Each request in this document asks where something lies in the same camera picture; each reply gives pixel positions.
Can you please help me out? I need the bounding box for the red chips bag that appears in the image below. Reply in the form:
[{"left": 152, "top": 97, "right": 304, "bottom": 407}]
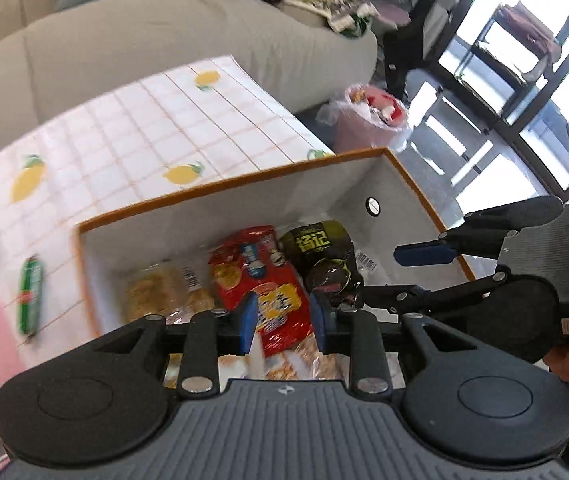
[{"left": 208, "top": 226, "right": 311, "bottom": 356}]

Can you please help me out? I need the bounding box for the dark black snack packet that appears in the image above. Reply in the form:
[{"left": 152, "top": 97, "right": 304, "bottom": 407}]
[{"left": 279, "top": 220, "right": 365, "bottom": 309}]

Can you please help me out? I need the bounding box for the beige cracker packet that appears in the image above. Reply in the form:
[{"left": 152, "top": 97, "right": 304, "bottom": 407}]
[{"left": 122, "top": 259, "right": 215, "bottom": 324}]

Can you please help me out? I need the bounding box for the green sausage stick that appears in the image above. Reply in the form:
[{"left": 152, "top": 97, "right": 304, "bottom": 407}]
[{"left": 18, "top": 255, "right": 44, "bottom": 338}]

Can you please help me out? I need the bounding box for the white bread snack bag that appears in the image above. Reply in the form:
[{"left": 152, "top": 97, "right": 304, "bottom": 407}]
[{"left": 217, "top": 336, "right": 349, "bottom": 390}]

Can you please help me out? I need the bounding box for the orange storage box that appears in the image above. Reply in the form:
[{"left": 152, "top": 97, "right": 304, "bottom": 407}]
[{"left": 73, "top": 146, "right": 477, "bottom": 391}]

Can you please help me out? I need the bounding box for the pink trash bin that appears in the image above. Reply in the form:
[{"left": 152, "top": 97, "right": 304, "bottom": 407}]
[{"left": 317, "top": 84, "right": 413, "bottom": 153}]

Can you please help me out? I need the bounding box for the pink white lemon tablecloth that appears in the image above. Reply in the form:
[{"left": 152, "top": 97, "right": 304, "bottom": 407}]
[{"left": 0, "top": 54, "right": 335, "bottom": 461}]

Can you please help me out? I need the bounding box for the grey office chair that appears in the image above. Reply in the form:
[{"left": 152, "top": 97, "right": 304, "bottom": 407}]
[{"left": 381, "top": 0, "right": 460, "bottom": 104}]

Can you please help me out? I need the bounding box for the beige grey sofa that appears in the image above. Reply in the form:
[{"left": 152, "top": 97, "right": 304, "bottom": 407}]
[{"left": 0, "top": 0, "right": 377, "bottom": 150}]

